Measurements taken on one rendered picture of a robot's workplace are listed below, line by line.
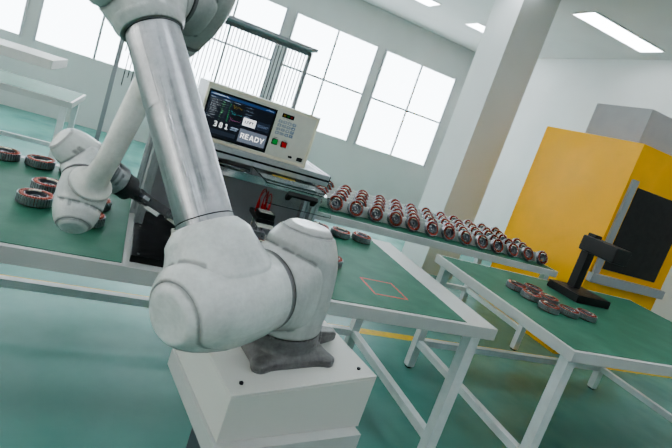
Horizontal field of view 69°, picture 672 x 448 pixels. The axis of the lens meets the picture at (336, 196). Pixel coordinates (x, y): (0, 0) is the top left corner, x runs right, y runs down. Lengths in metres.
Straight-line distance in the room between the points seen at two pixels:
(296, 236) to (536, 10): 5.15
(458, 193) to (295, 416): 4.72
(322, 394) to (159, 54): 0.70
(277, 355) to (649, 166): 4.22
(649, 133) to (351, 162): 5.18
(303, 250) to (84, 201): 0.60
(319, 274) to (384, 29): 8.13
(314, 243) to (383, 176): 8.32
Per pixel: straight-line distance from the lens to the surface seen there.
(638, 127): 5.18
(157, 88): 0.91
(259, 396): 0.95
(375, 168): 9.11
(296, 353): 1.01
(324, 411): 1.05
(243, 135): 1.85
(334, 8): 8.60
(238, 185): 2.01
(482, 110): 5.53
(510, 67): 5.69
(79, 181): 1.30
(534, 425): 2.54
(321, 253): 0.92
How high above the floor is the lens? 1.35
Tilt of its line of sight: 9 degrees down
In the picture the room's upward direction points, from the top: 19 degrees clockwise
